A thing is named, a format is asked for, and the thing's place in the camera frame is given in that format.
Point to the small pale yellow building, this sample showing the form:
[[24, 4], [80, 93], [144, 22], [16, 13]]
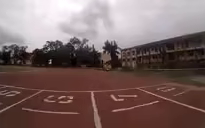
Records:
[[105, 60]]

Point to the row of dark trees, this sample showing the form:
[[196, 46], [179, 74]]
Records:
[[61, 53]]

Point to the long multi-storey building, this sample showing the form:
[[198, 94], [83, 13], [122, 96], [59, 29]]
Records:
[[176, 50]]

